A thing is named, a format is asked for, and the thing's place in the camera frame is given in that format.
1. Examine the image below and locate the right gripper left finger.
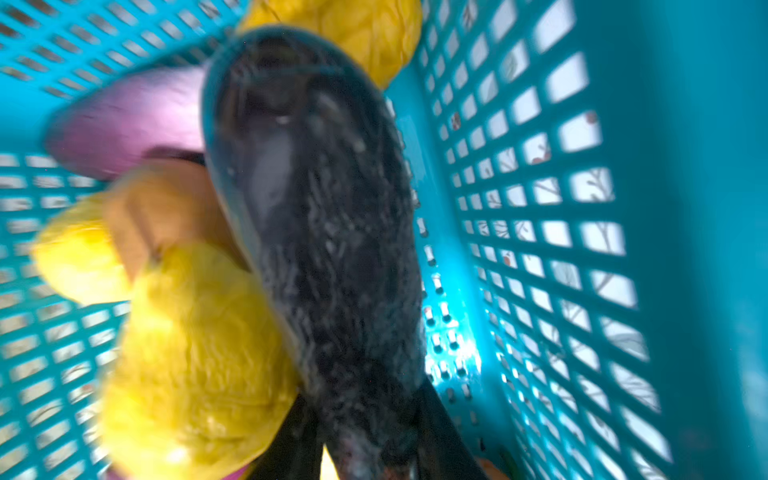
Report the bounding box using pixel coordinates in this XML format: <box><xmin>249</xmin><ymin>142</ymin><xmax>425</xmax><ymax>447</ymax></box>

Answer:
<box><xmin>245</xmin><ymin>395</ymin><xmax>323</xmax><ymax>480</ymax></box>

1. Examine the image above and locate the yellow corn piece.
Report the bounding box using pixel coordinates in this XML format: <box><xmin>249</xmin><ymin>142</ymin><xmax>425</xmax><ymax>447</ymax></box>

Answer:
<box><xmin>236</xmin><ymin>0</ymin><xmax>422</xmax><ymax>90</ymax></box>

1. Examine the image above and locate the teal plastic basket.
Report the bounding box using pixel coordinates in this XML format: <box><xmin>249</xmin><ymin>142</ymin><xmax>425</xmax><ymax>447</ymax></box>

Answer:
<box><xmin>1</xmin><ymin>1</ymin><xmax>767</xmax><ymax>479</ymax></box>

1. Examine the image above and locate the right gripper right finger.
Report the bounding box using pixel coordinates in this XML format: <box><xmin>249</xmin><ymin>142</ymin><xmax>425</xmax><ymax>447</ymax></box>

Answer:
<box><xmin>416</xmin><ymin>379</ymin><xmax>487</xmax><ymax>480</ymax></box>

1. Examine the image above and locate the purple onion right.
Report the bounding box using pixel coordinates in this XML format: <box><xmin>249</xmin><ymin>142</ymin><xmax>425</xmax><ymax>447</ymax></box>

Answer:
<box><xmin>42</xmin><ymin>65</ymin><xmax>208</xmax><ymax>181</ymax></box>

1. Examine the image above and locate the yellow lemon top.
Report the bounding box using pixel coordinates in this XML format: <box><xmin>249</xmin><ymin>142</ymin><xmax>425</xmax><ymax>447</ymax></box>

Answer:
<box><xmin>98</xmin><ymin>242</ymin><xmax>299</xmax><ymax>479</ymax></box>

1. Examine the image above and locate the brown potato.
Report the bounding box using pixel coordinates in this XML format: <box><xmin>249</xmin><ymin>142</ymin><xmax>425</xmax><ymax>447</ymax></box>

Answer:
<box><xmin>103</xmin><ymin>158</ymin><xmax>246</xmax><ymax>282</ymax></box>

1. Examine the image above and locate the yellow pear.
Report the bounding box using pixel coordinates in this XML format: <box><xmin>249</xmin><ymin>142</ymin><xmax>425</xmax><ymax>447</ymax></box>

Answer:
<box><xmin>31</xmin><ymin>192</ymin><xmax>132</xmax><ymax>305</ymax></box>

